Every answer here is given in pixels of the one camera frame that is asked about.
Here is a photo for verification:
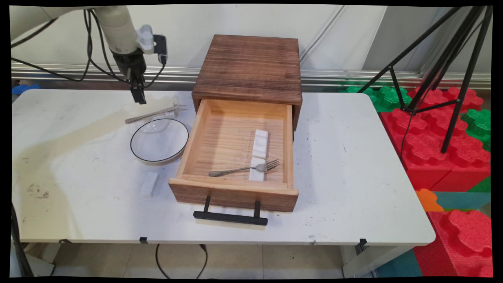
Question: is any light wooden drawer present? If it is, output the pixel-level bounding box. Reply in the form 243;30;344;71
169;98;299;213

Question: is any silver metal wall rail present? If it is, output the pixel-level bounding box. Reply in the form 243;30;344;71
11;63;492;89

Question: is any white ribbed camera mount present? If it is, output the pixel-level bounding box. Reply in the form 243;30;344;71
135;24;155;55

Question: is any green foam block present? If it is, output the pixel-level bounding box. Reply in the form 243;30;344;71
340;85;413;113
460;108;492;152

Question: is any silver metal fork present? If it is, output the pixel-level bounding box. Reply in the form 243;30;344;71
208;159;280;177

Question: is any black drawer handle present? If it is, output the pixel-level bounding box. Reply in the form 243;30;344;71
193;195;268;226

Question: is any silver table knife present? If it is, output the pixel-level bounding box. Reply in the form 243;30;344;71
125;105;189;125

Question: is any dark wooden cabinet box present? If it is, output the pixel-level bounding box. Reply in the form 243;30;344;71
192;34;303;131

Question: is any white table leg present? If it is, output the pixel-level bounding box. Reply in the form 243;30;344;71
341;246;414;279

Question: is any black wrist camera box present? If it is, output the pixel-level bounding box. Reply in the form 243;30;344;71
153;34;169;66

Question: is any blue foam piece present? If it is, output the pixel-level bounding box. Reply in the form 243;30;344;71
12;83;41;95

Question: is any large red foam block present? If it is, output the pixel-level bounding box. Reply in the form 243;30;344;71
379;87;492;191

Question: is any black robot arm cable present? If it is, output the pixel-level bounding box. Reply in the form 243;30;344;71
11;9;168;89

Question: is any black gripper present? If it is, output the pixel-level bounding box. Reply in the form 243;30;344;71
112;49;148;105

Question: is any orange foam piece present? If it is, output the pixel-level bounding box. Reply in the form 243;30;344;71
415;188;445;213

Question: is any black cable under table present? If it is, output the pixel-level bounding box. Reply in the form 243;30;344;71
155;244;209;279

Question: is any black camera tripod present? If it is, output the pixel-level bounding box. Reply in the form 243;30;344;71
358;6;494;154

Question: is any teal foam mat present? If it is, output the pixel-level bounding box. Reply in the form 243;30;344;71
432;191;492;211

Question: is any white bowl black rim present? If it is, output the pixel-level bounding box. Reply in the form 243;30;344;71
130;118;189;164

